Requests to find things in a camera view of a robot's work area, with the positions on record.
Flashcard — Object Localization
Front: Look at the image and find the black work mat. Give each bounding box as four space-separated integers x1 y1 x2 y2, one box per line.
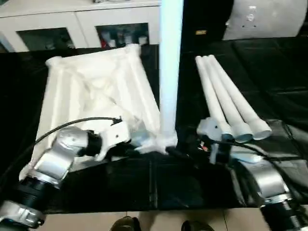
0 38 308 215

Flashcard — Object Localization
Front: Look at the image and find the white plastic table top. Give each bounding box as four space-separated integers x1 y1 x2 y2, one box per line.
31 44 179 170

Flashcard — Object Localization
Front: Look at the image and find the dark right robot foot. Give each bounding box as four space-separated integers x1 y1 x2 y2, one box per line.
182 220 213 231

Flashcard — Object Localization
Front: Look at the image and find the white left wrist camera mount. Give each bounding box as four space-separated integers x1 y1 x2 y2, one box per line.
93 120 131 162

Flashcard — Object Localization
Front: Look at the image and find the dark robot foot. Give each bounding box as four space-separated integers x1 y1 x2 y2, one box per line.
110 217 141 231
182 220 213 231

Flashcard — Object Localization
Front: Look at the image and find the dark left robot foot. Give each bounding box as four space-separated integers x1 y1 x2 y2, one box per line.
110 217 141 231

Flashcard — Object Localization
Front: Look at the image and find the black cabinet with gold label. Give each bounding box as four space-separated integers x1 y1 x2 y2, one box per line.
182 0 236 46

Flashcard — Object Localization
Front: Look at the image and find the white cabinet with glass doors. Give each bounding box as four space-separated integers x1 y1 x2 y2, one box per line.
0 0 162 53

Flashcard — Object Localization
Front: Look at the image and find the white plastic table leg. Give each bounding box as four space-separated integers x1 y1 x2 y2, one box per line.
207 54 273 141
201 55 254 143
194 56 235 143
157 0 185 146

